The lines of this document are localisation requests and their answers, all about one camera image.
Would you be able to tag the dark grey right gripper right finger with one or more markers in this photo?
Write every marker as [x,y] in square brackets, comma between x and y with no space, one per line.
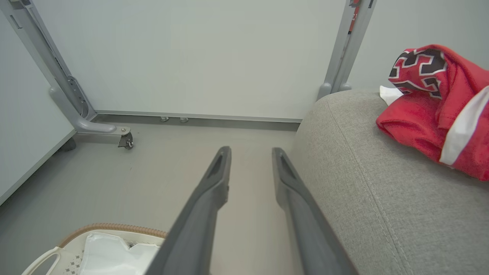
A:
[305,221]

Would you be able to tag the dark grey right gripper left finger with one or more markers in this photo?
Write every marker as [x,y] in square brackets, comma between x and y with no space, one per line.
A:
[198,217]

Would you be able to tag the red basketball jersey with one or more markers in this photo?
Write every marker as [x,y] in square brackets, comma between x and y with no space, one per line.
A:
[420,118]

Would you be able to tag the grey fabric sofa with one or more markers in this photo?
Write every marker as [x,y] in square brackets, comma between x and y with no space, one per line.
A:
[382,191]

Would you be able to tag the white cloth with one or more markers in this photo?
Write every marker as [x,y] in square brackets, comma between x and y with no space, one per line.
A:
[110,256]

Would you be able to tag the black caster wheel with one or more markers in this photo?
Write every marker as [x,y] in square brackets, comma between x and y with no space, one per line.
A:
[126,141]

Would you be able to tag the white laundry basket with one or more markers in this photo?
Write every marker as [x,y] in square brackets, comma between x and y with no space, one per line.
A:
[68,259]

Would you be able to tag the red label strip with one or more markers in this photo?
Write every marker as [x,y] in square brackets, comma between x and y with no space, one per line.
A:
[354,15]

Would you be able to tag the grey partition foot bracket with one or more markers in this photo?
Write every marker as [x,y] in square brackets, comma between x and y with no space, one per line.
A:
[91,126]

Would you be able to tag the grey double partition post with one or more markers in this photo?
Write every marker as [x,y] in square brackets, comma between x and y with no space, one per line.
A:
[345,49]

